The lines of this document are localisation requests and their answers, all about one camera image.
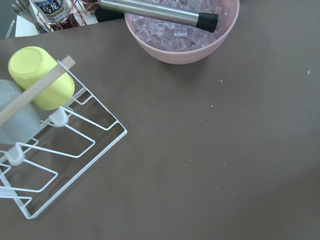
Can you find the yellow cup on rack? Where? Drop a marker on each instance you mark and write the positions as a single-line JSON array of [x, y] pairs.
[[28, 65]]

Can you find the white wire cup rack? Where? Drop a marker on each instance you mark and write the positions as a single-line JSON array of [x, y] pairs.
[[70, 140]]

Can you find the grey cup on rack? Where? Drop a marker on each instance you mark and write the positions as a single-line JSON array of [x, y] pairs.
[[25, 124]]

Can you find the steel muddler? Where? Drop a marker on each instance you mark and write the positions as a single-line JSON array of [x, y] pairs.
[[204, 21]]

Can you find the bottle with label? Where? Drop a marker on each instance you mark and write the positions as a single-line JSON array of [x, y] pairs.
[[54, 11]]

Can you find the pink bowl with ice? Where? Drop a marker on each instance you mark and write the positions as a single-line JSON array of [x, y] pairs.
[[180, 44]]

